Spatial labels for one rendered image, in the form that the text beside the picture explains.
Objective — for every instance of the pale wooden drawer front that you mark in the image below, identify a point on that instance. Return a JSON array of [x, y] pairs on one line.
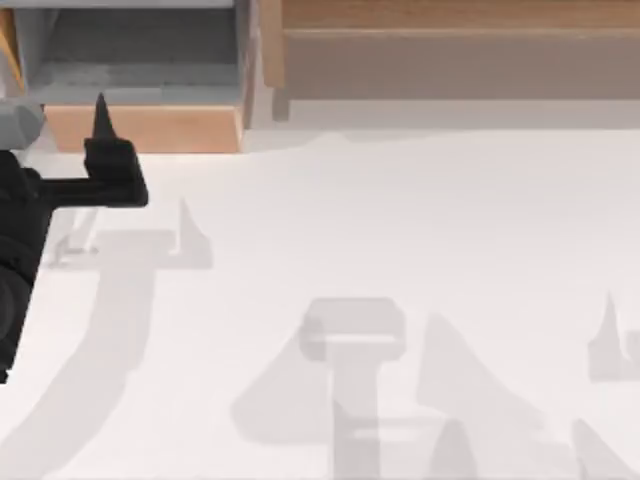
[[170, 129]]

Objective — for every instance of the pale grey rounded box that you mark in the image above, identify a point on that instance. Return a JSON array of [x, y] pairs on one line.
[[20, 125]]

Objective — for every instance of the grey pierced drawer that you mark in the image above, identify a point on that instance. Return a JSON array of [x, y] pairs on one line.
[[145, 55]]

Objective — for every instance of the wooden cupboard side panel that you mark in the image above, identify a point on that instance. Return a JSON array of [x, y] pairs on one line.
[[11, 50]]

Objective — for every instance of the wooden open shelf cupboard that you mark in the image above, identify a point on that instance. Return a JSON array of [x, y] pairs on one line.
[[450, 55]]

